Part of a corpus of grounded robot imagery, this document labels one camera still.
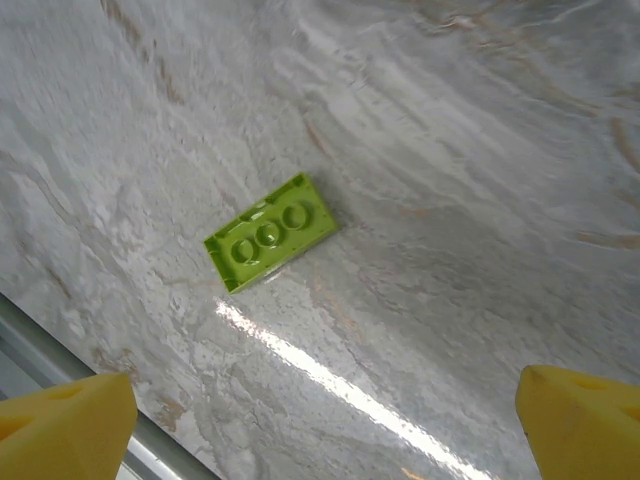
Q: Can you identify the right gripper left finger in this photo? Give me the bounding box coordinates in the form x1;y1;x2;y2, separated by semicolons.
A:
0;372;139;480

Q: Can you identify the wide aluminium base rail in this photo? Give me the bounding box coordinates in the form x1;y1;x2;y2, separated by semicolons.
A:
0;292;221;480

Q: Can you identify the green lego brick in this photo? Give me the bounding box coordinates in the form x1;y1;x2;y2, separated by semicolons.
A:
202;171;343;296

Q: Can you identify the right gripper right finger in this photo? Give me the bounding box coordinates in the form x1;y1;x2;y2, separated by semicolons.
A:
514;364;640;480

